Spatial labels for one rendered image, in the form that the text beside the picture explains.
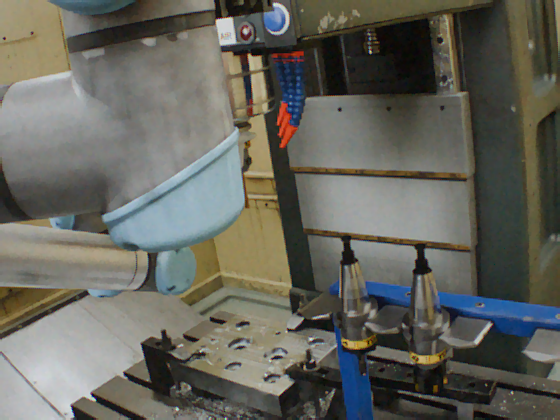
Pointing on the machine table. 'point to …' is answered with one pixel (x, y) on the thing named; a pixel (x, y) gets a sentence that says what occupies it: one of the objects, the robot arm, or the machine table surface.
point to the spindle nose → (248, 84)
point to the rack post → (354, 385)
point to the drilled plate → (274, 403)
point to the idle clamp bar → (476, 394)
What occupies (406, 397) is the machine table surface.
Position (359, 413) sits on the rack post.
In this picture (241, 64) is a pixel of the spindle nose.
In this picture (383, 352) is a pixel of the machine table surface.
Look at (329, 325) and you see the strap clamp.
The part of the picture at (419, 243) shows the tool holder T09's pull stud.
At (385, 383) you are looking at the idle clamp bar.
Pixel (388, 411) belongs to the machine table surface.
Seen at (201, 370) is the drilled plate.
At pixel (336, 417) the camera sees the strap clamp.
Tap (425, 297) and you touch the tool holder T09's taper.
